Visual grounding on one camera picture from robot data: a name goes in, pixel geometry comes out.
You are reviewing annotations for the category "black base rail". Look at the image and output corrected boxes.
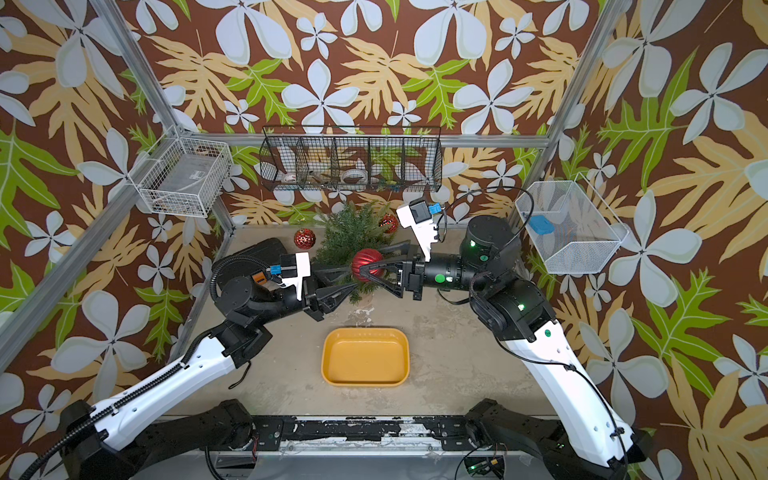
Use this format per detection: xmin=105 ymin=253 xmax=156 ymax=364
xmin=234 ymin=399 xmax=498 ymax=456

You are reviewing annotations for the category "blue object in basket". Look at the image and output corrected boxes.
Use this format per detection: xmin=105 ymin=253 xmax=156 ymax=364
xmin=528 ymin=215 xmax=555 ymax=235

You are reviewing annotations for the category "red ornament ball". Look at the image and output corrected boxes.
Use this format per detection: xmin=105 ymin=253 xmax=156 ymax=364
xmin=351 ymin=248 xmax=384 ymax=283
xmin=293 ymin=228 xmax=317 ymax=250
xmin=379 ymin=213 xmax=399 ymax=235

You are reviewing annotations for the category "small green christmas tree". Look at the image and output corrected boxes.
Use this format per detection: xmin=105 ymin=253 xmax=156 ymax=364
xmin=314 ymin=204 xmax=394 ymax=267

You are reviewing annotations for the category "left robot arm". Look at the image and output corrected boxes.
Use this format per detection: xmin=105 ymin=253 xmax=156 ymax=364
xmin=19 ymin=252 xmax=356 ymax=479

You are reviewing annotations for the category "white mesh basket right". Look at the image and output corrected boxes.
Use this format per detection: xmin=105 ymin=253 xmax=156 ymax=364
xmin=515 ymin=174 xmax=629 ymax=276

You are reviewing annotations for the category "black plastic tool case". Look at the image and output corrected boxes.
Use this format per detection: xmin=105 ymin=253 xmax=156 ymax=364
xmin=208 ymin=238 xmax=288 ymax=298

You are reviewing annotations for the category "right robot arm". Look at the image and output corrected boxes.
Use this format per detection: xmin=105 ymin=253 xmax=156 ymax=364
xmin=359 ymin=199 xmax=651 ymax=479

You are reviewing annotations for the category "yellow plastic tray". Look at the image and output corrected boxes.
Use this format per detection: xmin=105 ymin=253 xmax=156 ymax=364
xmin=321 ymin=327 xmax=410 ymax=388

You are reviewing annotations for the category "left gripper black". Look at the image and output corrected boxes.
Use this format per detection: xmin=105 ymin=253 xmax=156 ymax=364
xmin=253 ymin=264 xmax=351 ymax=329

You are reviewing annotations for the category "white wire basket left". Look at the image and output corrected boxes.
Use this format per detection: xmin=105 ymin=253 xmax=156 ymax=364
xmin=129 ymin=127 xmax=233 ymax=218

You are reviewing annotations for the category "white tape roll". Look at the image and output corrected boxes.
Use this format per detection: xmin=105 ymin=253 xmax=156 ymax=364
xmin=340 ymin=168 xmax=369 ymax=185

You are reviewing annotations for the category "black wire basket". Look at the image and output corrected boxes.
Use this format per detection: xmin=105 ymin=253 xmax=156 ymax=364
xmin=256 ymin=125 xmax=444 ymax=193

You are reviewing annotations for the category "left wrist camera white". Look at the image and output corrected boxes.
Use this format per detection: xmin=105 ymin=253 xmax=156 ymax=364
xmin=269 ymin=252 xmax=311 ymax=300

